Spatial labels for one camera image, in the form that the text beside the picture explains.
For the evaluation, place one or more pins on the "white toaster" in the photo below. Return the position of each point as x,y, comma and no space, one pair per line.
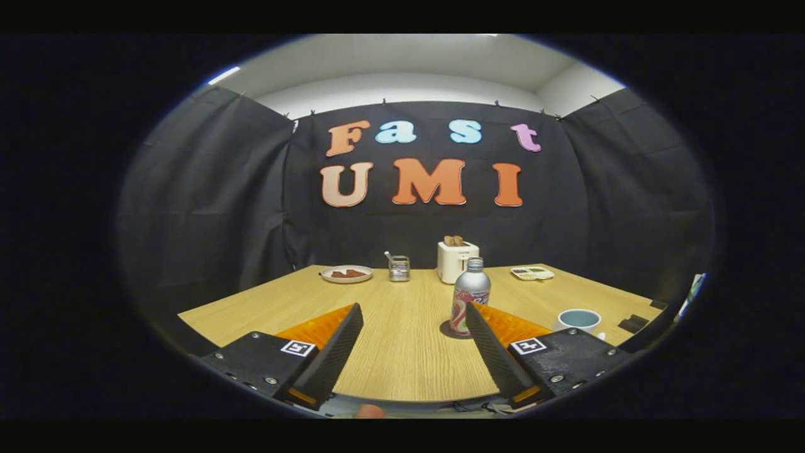
454,263

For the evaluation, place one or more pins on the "round dark brown coaster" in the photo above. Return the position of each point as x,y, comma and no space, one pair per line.
445,329

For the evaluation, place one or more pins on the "red-brown food slices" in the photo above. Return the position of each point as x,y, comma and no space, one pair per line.
348,274

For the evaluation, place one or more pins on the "black rectangular block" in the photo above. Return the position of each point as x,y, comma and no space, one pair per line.
633,323

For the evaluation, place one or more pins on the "round white plate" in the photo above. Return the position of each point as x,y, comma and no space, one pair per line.
327,274

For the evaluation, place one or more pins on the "wooden table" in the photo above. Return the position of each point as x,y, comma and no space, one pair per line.
402,340

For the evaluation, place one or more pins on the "white and blue object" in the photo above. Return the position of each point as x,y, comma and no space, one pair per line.
693,290

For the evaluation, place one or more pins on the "small white tray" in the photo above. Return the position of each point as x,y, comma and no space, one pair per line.
532,274

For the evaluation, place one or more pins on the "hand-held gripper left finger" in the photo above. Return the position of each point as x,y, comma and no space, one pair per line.
328,360

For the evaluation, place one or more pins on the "toast bread slices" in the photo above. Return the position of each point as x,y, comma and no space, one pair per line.
453,240

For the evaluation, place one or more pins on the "silver juice bottle pink label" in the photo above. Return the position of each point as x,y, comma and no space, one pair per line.
470,292

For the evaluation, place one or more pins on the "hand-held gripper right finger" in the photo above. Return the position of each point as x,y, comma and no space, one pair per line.
497,358

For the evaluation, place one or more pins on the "black backdrop cloth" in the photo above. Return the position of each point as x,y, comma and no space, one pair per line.
427,226

